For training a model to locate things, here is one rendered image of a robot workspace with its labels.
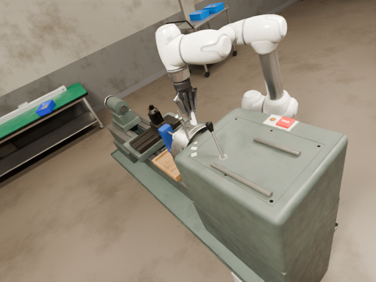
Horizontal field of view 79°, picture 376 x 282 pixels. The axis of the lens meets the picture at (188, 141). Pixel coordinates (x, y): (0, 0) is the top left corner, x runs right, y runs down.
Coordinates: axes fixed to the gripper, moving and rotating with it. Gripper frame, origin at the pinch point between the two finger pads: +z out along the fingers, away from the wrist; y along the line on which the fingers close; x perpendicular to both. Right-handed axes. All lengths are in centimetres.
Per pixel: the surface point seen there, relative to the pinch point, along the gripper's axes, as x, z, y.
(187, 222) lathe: -18, 84, 18
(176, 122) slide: -65, 39, -25
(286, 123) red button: 32.0, 9.2, -26.7
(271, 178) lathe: 43.5, 11.9, 2.5
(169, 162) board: -41, 49, 3
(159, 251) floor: -55, 140, 42
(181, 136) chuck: -14.0, 15.4, 1.8
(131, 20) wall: -411, -6, -187
